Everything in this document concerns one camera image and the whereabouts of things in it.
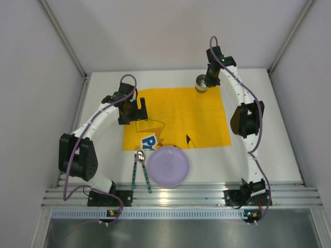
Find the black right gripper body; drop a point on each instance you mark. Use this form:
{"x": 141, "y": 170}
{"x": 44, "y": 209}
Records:
{"x": 212, "y": 79}

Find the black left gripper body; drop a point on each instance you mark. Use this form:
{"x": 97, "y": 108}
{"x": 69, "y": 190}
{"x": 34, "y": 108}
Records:
{"x": 135, "y": 113}

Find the metal cup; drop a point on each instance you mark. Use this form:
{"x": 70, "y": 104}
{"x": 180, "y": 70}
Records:
{"x": 200, "y": 85}

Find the metal fork green handle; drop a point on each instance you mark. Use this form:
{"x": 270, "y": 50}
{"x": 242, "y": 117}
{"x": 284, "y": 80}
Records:
{"x": 133, "y": 182}

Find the metal spoon green handle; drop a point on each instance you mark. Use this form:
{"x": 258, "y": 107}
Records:
{"x": 141, "y": 159}

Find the yellow printed cloth placemat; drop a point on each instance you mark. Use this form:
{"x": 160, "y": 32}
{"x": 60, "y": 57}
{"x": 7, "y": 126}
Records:
{"x": 179, "y": 117}

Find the purple plastic plate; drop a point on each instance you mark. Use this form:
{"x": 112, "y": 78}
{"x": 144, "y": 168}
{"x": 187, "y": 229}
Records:
{"x": 168, "y": 167}

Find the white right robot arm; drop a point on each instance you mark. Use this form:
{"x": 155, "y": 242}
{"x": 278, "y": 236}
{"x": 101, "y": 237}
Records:
{"x": 246, "y": 119}

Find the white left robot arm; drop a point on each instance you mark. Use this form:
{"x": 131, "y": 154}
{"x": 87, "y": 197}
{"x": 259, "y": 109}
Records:
{"x": 77, "y": 155}

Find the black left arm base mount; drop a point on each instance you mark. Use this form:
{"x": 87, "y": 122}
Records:
{"x": 101, "y": 200}

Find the aluminium rail frame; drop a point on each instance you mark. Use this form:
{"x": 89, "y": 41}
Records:
{"x": 212, "y": 172}

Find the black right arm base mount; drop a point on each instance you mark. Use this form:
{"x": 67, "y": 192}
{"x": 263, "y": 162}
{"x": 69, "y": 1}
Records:
{"x": 234, "y": 199}

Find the perforated cable duct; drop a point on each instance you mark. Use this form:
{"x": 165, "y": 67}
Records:
{"x": 154, "y": 214}

